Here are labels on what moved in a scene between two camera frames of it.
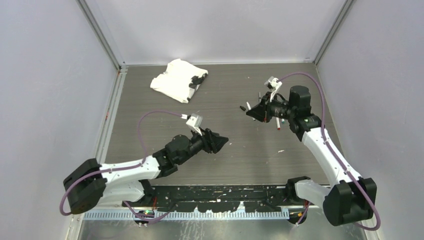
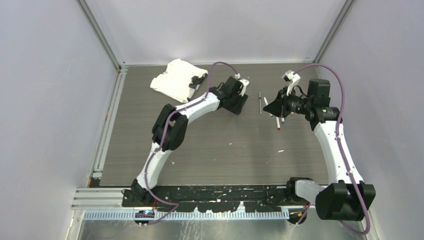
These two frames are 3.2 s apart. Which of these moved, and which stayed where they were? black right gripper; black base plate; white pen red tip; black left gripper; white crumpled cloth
Moved: black right gripper; black left gripper
Stayed: white crumpled cloth; white pen red tip; black base plate
